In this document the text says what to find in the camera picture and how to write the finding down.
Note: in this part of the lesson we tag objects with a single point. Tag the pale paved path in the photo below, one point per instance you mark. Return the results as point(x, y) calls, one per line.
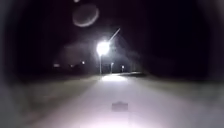
point(133, 96)

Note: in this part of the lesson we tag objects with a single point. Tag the manhole cover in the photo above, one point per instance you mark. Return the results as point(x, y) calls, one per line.
point(119, 106)

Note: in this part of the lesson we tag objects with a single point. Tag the dark grass verge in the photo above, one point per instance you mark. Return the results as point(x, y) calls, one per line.
point(50, 93)
point(180, 85)

